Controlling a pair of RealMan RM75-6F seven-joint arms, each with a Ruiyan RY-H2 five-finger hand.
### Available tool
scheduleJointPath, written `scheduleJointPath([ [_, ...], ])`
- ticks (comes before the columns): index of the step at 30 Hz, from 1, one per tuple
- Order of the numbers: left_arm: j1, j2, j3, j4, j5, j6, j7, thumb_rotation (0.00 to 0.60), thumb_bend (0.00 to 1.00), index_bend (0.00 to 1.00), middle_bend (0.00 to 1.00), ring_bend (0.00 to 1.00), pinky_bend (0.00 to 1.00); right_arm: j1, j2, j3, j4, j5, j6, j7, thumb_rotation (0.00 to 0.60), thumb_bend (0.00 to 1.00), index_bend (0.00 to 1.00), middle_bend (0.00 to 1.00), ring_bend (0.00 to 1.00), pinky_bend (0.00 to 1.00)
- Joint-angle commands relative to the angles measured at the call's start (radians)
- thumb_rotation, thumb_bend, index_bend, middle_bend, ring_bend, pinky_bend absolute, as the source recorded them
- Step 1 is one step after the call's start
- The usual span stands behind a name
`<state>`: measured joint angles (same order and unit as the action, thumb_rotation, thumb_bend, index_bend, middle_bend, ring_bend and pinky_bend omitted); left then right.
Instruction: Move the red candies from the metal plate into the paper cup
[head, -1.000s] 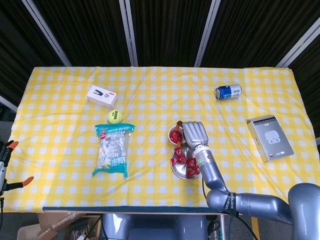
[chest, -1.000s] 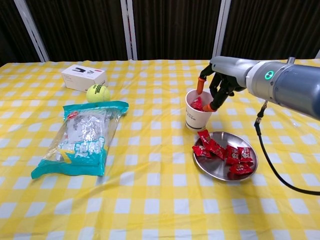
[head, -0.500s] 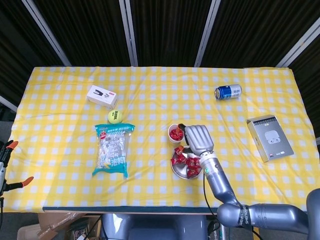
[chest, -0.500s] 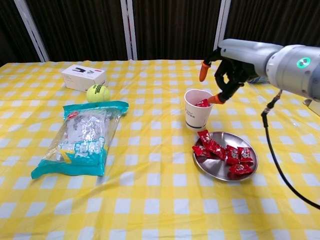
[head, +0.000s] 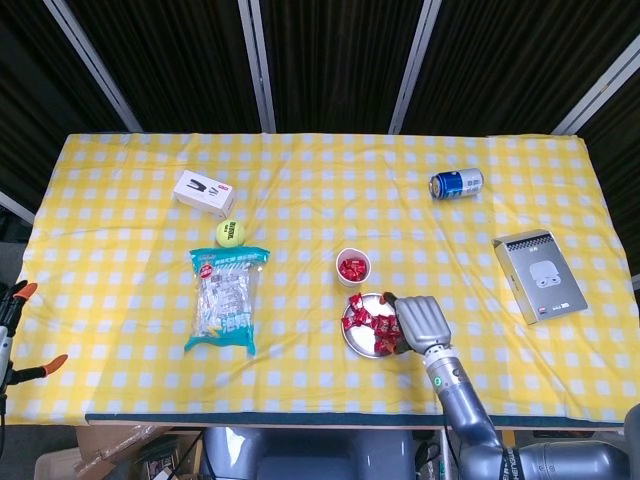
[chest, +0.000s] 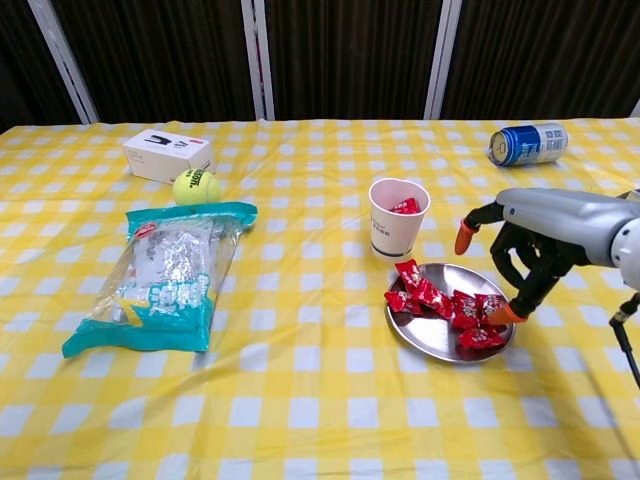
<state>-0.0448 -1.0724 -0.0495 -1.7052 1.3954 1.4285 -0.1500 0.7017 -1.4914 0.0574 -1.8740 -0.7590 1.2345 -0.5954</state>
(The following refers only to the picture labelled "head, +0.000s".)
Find silver metal plate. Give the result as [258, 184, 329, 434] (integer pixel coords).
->
[341, 293, 409, 360]

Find white stapler box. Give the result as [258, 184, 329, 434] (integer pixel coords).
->
[173, 169, 237, 220]

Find grey earbuds box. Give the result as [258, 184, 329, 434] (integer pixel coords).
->
[491, 228, 590, 326]

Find teal clear snack bag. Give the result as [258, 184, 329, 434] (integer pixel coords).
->
[183, 245, 272, 359]

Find black printed arm strap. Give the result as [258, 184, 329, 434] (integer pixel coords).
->
[502, 447, 526, 480]

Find yellow tennis ball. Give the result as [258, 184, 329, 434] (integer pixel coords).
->
[215, 218, 247, 249]

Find robot right hand orange fingertips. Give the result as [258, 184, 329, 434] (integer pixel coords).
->
[379, 292, 454, 356]

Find blue silver drink can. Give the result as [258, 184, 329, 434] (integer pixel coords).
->
[428, 167, 486, 202]

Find brown cardboard sheet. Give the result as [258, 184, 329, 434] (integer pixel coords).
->
[74, 424, 174, 474]

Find dark pleated backdrop curtain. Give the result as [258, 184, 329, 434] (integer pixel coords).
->
[0, 0, 640, 226]

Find grey robot torso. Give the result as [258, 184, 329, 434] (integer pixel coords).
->
[202, 426, 416, 480]

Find beige cardboard box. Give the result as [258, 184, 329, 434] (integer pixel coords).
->
[33, 447, 84, 480]

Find yellow white checked tablecloth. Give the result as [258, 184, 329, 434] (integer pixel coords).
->
[3, 130, 640, 426]

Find white paper cup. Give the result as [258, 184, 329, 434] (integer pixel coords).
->
[335, 247, 372, 288]

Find white metal frame post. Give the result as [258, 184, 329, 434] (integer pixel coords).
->
[388, 0, 444, 135]
[551, 33, 640, 136]
[43, 0, 145, 134]
[237, 0, 278, 134]
[0, 188, 37, 226]

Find robot left hand orange fingertips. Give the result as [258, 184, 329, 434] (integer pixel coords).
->
[0, 280, 70, 396]

